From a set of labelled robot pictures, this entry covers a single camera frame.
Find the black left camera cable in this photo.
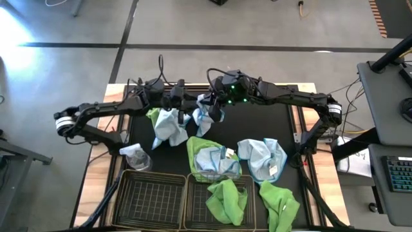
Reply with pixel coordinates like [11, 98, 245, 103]
[156, 53, 175, 87]

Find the dark grey bench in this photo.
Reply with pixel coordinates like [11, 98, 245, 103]
[0, 138, 53, 232]

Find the black table mat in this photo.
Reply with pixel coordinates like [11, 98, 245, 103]
[128, 85, 310, 230]

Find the black desk leg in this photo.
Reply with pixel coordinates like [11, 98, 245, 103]
[331, 127, 381, 162]

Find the black slanted frame post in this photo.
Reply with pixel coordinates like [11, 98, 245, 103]
[79, 169, 128, 231]
[297, 154, 350, 231]

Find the black pole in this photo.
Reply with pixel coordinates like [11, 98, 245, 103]
[370, 34, 412, 73]

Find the grey side desk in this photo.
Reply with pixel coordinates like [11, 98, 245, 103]
[357, 61, 412, 148]

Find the grey keyboard shelf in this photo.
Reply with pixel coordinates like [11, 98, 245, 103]
[368, 143, 412, 227]

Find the black right camera cable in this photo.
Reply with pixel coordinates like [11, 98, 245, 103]
[205, 67, 233, 95]

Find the black wire basket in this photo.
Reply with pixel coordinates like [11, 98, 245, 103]
[182, 173, 258, 231]

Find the black aluminium table frame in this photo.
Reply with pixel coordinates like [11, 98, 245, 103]
[99, 82, 326, 231]

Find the black round object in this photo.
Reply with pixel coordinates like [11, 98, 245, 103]
[400, 97, 412, 124]

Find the black camera cable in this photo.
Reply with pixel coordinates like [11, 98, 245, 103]
[156, 53, 175, 87]
[205, 67, 233, 95]

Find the gold wire basket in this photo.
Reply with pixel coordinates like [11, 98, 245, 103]
[111, 169, 188, 231]

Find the black orange-edged floor mat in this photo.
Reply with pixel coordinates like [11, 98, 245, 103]
[368, 0, 412, 39]

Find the black backlit keyboard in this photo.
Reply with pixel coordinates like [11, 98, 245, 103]
[381, 155, 412, 194]

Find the green microfiber towel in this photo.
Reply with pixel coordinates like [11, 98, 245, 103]
[205, 179, 249, 227]
[259, 180, 301, 232]
[186, 136, 241, 183]
[145, 108, 162, 128]

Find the white paper sheet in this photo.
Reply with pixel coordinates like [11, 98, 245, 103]
[336, 137, 373, 179]

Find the clear plastic bag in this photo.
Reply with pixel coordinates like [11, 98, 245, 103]
[118, 143, 154, 172]

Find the yellow floor cable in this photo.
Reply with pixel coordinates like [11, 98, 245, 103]
[297, 0, 315, 19]

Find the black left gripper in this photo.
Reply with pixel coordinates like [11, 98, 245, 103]
[162, 79, 200, 126]

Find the light blue microfiber towel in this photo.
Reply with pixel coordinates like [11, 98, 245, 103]
[194, 146, 242, 180]
[151, 108, 191, 150]
[192, 93, 225, 138]
[237, 138, 288, 185]

